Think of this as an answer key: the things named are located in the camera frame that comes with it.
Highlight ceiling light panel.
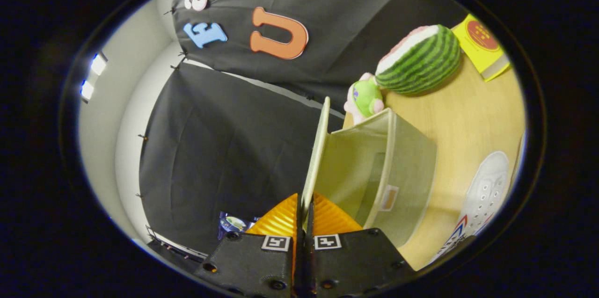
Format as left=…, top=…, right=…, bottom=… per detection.
left=80, top=52, right=108, bottom=102

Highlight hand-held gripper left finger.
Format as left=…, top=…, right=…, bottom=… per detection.
left=194, top=193, right=300, bottom=298

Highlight pink and green plush toy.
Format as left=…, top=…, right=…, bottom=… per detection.
left=344, top=73, right=385, bottom=125

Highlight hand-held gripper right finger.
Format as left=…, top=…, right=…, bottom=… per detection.
left=304, top=191, right=416, bottom=298

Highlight beige fabric storage box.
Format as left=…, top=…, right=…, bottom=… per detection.
left=301, top=97, right=438, bottom=248

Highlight yellow book with red circle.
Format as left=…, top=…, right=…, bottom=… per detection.
left=452, top=14, right=511, bottom=82

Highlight white canvas shoe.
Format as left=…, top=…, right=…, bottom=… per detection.
left=428, top=151, right=511, bottom=265

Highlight black backdrop cloth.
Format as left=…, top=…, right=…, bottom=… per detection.
left=138, top=0, right=473, bottom=254

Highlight dark metal frame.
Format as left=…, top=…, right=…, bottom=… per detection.
left=146, top=225, right=209, bottom=263

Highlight watermelon slice plush toy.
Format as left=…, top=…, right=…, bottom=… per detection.
left=375, top=24, right=461, bottom=94

